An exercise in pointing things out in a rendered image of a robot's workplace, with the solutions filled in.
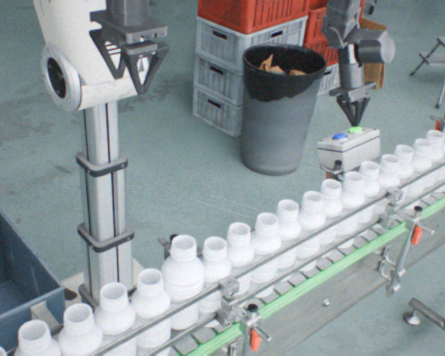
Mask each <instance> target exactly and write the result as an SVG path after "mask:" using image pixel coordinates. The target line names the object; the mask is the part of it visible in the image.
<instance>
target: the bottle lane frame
mask: <svg viewBox="0 0 445 356"><path fill-rule="evenodd" d="M421 214H422V215H424V218H423V222H422V223H423V224H425V225H427V226H429V227H430V228H432V229H434V230H435V233H434V234H433V235H431V234H428V233H427V232H425V231H423V232H422V234H421V238H419V240H418V243H417V244H416V245H415V244H413V243H412V242H411V244H410V247H409V251H408V254H407V256H406V260H405V263H404V265H403V267H404V269H405V270H407V269H408V268H409V267H411V266H413V265H414V264H415V263H417V262H419V261H420V260H422V259H423V258H424V257H426V256H427V255H429V254H431V253H432V252H433V251H434V250H436V249H437V248H440V247H441V246H442V245H444V244H445V197H442V198H440V199H439V200H436V202H435V203H433V204H432V205H428V207H427V208H425V209H424V210H422V212H421ZM397 222H398V221H397ZM405 223H406V220H405V221H403V222H398V225H396V226H395V227H393V228H388V231H386V232H385V233H383V234H381V235H379V234H377V233H376V234H377V235H378V237H376V238H375V239H373V240H372V241H367V240H366V244H364V245H362V246H361V247H360V248H356V247H355V250H354V251H353V252H352V253H350V254H348V255H345V254H343V253H342V254H343V258H341V259H340V260H338V261H337V262H332V261H331V260H330V261H331V262H332V264H331V265H330V266H328V267H326V268H324V269H323V270H320V269H319V268H317V267H316V268H317V269H318V270H319V272H318V273H316V274H314V275H313V276H311V277H307V276H305V275H303V276H304V277H305V278H306V280H304V281H303V282H301V283H300V285H299V284H298V286H294V285H293V284H291V283H290V284H291V285H292V289H291V290H290V291H287V292H286V293H285V294H283V295H281V294H279V293H277V292H276V293H277V294H278V298H277V299H275V300H273V301H271V302H270V303H264V302H263V301H261V302H262V303H263V307H262V308H261V309H259V310H258V311H259V312H260V313H261V314H262V315H263V320H262V325H261V326H262V328H263V329H264V330H265V331H266V332H267V333H269V334H270V335H271V336H272V337H273V340H272V342H270V343H267V342H265V341H264V339H262V338H261V339H260V346H259V349H258V350H257V351H254V350H253V349H252V353H251V356H283V355H285V354H286V353H288V352H289V351H291V349H293V348H294V347H295V346H296V345H298V344H300V343H302V342H303V341H304V340H306V339H307V338H309V337H311V336H312V335H313V334H314V333H316V332H318V331H319V330H320V329H322V328H323V327H324V326H326V325H328V324H329V323H330V322H332V321H333V320H335V319H336V318H337V317H339V316H341V315H342V314H343V313H344V312H346V311H348V310H349V309H351V308H352V307H354V306H356V305H357V304H358V303H359V302H361V301H362V300H363V299H364V298H366V297H368V296H369V295H370V294H371V293H373V292H374V291H376V290H377V289H379V288H380V287H381V286H383V285H384V284H386V283H388V282H389V281H387V280H386V279H384V278H383V277H381V275H380V272H378V268H379V265H380V262H381V261H382V260H384V257H382V254H383V250H384V248H385V246H386V245H388V244H391V245H390V249H389V252H388V255H387V257H388V260H389V261H390V262H392V263H394V264H396V262H397V260H398V256H399V253H400V251H401V246H402V243H403V239H404V237H405V234H406V230H407V229H406V228H405V227H404V226H405ZM239 325H240V322H239V321H238V322H236V323H235V322H233V323H231V326H230V327H228V328H227V329H225V331H223V332H221V333H218V332H216V331H215V329H213V328H212V329H213V332H214V333H215V337H213V338H211V339H210V340H208V341H207V342H205V343H200V342H199V341H197V340H196V339H195V341H196V342H197V344H198V347H197V348H195V349H193V350H191V351H190V352H188V353H186V354H185V355H182V354H181V353H180V352H178V351H177V350H176V351H177V354H178V355H179V356H228V354H229V348H230V345H231V344H232V343H234V342H235V341H237V340H238V347H237V353H236V356H241V351H242V346H243V335H244V334H243V333H241V332H240V330H239Z"/></svg>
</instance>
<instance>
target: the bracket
mask: <svg viewBox="0 0 445 356"><path fill-rule="evenodd" d="M430 119H434V120H435V121H436V123H435V124H436V126H435V131H439V132H441V133H443V132H444V128H445V116H444V117H443V118H440V117H437V116H435V115H433V114H432V115H431V116H430ZM342 164H343V162H342V161H340V160H335V161H334V167H333V169H331V168H328V167H327V166H325V165H324V164H321V165H320V169H322V170H323V171H325V172H326V179H333V180H336V181H342V182H343V181H344V176H343V175H344V171H345V170H344V169H343V168H342ZM387 192H388V195H387V197H386V199H388V200H389V201H391V202H388V203H387V204H386V208H385V212H386V213H385V214H383V215H382V216H380V217H379V218H380V223H379V224H378V225H380V226H381V227H383V228H385V229H388V228H390V227H391V226H393V225H394V222H395V218H394V217H393V216H394V215H398V216H399V217H402V218H404V219H405V220H406V223H405V226H404V227H405V228H406V229H407V230H406V234H405V237H404V239H403V243H402V246H401V248H400V253H399V256H398V260H397V262H396V264H394V263H392V262H390V261H389V260H388V257H387V255H388V252H389V250H390V245H391V244H388V245H386V246H385V248H384V250H383V254H382V257H384V260H382V261H381V262H380V265H379V268H378V272H380V275H381V277H383V278H384V279H386V280H387V281H389V282H390V283H388V284H387V285H385V289H386V291H387V293H386V296H387V297H389V298H393V296H394V294H395V293H397V292H398V291H400V289H401V285H400V281H401V278H402V277H403V276H404V275H405V274H406V271H405V269H404V267H403V265H404V263H405V260H406V256H407V254H408V251H409V247H410V244H411V242H412V243H413V244H415V245H416V244H417V243H418V240H419V238H421V234H422V232H423V231H425V232H427V233H428V234H431V235H433V234H434V233H435V230H434V229H432V228H430V227H429V226H427V225H425V224H423V223H422V222H423V218H424V215H422V214H421V212H422V210H423V209H422V207H420V206H415V207H414V209H413V212H412V214H411V215H408V214H406V213H404V212H403V211H400V210H399V208H400V206H399V205H398V204H397V203H396V202H397V201H398V200H401V199H402V197H403V193H404V191H402V190H400V189H398V188H396V187H395V186H394V187H392V188H390V189H388V190H387ZM413 235H414V236H413ZM178 236H179V235H177V234H173V235H171V237H170V239H171V243H169V242H168V241H167V240H165V239H164V238H163V237H159V238H158V240H157V241H158V242H159V243H160V244H161V245H162V246H163V247H164V259H165V260H166V259H167V258H168V257H169V256H171V246H172V244H173V243H172V242H173V239H174V238H175V237H178ZM201 255H202V249H201V248H199V247H198V246H197V255H196V257H199V256H201ZM385 263H388V264H390V265H391V266H393V267H395V268H394V269H392V270H391V272H390V274H391V276H392V278H389V277H387V276H386V275H384V274H383V267H384V266H385ZM219 283H220V289H219V290H218V291H220V292H221V293H222V294H223V297H222V298H221V306H222V308H221V309H218V310H217V311H216V313H217V319H216V321H218V322H219V323H220V324H221V325H222V326H223V327H226V326H228V325H229V324H231V323H233V322H234V321H235V320H236V315H237V316H239V317H240V325H239V330H240V332H241V333H243V334H244V335H243V346H242V351H241V356H251V353H252V349H253V350H254V351H257V350H258V349H259V346H260V339H261V338H262V339H264V341H265V342H267V343H270V342H272V340H273V337H272V336H271V335H270V334H269V333H267V332H266V331H265V330H264V329H263V328H262V326H261V325H262V320H263V315H262V314H261V313H260V312H259V311H258V310H259V307H257V305H256V304H253V303H250V304H248V306H247V313H245V312H244V311H243V310H242V309H241V308H240V307H239V306H238V305H237V302H238V299H237V298H236V297H234V296H233V294H236V293H237V292H238V291H239V288H240V283H239V282H238V281H237V280H236V279H235V278H233V277H232V276H231V275H229V276H227V277H225V278H223V279H221V280H220V281H219ZM237 347H238V340H237V341H235V342H234V343H232V344H231V345H230V348H229V354H228V356H236V353H237Z"/></svg>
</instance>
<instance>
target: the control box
mask: <svg viewBox="0 0 445 356"><path fill-rule="evenodd" d="M339 134H346V137H345V138H342V139H334V138H333V136H334V135H331V136H329V137H326V138H325V139H322V140H319V141H317V149H318V158H319V165H321V164H324V165H325V166H327V167H328V168H331V169H333V167H334V161H335V160H340V161H342V162H343V164H342V168H343V169H344V170H345V171H344V173H346V172H348V171H352V170H354V169H356V168H358V167H360V166H361V163H362V162H365V161H369V162H370V161H372V160H373V159H377V158H378V157H380V155H381V152H380V131H379V130H378V129H373V128H362V130H361V131H358V132H351V131H350V128H349V129H347V130H344V131H341V132H340V133H339Z"/></svg>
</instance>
